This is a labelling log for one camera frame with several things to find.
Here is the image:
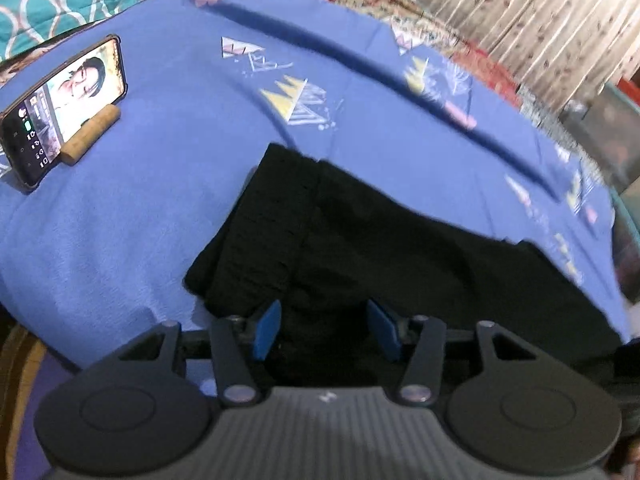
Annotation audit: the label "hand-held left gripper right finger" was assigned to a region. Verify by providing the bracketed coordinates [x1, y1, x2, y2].
[366, 299, 541, 407]

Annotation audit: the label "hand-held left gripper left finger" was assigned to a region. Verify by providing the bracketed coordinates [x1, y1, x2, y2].
[117, 300, 283, 408]

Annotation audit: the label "black pants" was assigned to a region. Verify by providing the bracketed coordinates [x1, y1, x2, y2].
[184, 142, 623, 391]

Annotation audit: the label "blue printed bedsheet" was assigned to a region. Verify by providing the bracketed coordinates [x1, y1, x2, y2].
[0, 0, 633, 386]

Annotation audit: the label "cork phone stand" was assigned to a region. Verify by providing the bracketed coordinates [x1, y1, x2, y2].
[60, 105, 123, 166]

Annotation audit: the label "black smartphone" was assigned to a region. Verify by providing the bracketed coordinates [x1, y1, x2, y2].
[0, 34, 129, 194]

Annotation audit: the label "teal glass table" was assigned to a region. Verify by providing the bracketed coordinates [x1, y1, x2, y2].
[557, 77, 640, 221]

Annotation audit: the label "red patterned quilt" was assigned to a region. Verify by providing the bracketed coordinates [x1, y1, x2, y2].
[50, 0, 526, 106]

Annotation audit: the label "beige floral curtain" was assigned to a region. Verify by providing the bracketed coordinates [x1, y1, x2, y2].
[345, 0, 640, 106]

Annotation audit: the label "teal patterned cloth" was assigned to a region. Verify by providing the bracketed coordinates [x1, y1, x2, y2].
[0, 0, 151, 61]

